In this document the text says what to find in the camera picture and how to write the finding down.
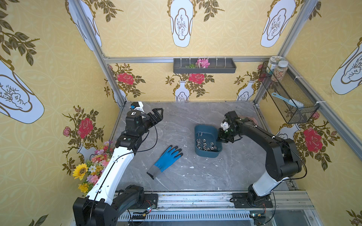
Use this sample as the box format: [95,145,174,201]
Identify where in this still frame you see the teal plastic storage box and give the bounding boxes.
[194,124,222,158]

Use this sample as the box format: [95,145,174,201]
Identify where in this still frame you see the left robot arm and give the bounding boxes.
[73,108,164,226]

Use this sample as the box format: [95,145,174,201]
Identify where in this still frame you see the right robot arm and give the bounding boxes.
[218,111,304,200]

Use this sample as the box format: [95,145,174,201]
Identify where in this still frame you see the pink plastic comb brush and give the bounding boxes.
[250,117,257,125]

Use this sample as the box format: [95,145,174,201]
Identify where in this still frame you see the blue grey work glove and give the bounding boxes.
[147,145,183,179]

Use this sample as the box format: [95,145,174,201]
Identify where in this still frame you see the colourful artificial flower bouquet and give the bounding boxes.
[72,141,114,195]

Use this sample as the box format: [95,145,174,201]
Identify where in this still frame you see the pink flower on shelf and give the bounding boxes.
[196,58,210,68]

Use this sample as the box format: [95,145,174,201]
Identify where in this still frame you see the light blue brush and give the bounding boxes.
[271,92,304,108]

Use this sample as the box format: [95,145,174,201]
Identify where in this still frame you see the spice jar white lid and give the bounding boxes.
[271,60,288,82]

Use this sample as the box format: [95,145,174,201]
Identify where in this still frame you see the glass jar behind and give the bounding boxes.
[265,56,285,74]

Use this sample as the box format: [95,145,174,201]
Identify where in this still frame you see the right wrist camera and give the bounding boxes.
[221,121,230,131]

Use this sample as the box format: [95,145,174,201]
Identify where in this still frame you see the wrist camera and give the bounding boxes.
[221,121,230,131]
[130,101,144,112]

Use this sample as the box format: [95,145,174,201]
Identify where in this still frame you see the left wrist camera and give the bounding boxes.
[130,101,144,112]

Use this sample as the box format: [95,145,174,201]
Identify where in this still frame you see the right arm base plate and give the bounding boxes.
[230,193,273,208]

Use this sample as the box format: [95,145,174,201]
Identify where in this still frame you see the dark grey wall shelf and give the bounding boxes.
[173,57,237,74]

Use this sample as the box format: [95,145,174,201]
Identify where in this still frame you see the black wire mesh basket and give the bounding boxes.
[260,62,320,124]

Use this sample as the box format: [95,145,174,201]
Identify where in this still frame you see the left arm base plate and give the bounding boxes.
[139,193,158,210]

